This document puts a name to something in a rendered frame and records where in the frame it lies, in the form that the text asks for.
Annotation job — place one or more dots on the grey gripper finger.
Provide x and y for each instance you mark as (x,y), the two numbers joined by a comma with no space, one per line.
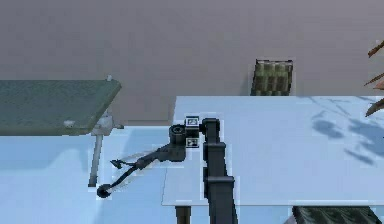
(103,192)

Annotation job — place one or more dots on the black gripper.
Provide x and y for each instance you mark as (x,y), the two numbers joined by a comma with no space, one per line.
(177,135)

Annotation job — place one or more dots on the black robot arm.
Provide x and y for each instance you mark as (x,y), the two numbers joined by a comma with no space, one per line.
(216,160)

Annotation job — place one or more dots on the green glass table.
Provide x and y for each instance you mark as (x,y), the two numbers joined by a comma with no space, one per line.
(50,105)

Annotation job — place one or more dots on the white table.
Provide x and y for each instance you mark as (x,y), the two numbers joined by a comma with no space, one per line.
(276,150)

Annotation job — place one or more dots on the green checked chair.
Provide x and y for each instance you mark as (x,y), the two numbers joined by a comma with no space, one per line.
(336,215)
(272,78)

